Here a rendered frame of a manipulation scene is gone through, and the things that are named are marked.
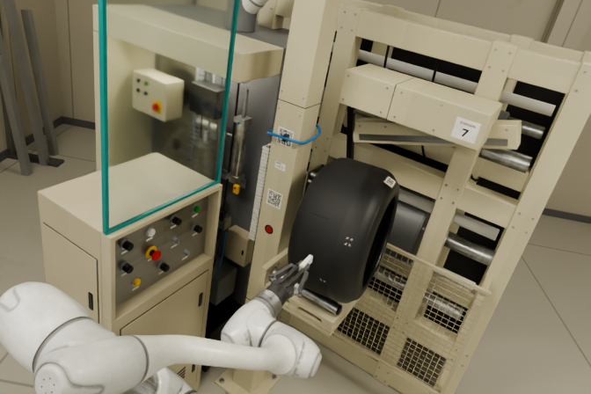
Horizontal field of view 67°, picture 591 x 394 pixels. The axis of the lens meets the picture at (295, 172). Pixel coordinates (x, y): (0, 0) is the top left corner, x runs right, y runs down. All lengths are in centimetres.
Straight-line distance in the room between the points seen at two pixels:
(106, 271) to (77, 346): 76
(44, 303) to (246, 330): 56
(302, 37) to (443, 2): 316
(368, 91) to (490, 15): 311
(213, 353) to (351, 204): 77
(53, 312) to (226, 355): 40
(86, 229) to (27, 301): 66
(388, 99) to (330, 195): 47
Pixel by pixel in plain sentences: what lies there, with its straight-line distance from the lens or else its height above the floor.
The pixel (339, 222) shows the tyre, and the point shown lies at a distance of 164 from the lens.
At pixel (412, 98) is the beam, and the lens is 184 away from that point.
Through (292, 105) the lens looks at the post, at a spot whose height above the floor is 165.
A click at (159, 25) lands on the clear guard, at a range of 145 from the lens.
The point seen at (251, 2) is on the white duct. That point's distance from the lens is 220.
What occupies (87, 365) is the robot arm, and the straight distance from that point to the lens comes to 92.
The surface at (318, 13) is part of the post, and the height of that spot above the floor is 200.
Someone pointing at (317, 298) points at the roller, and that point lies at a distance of 196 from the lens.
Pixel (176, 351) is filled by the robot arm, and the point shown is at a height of 137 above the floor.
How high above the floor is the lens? 219
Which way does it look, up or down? 26 degrees down
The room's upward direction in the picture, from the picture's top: 11 degrees clockwise
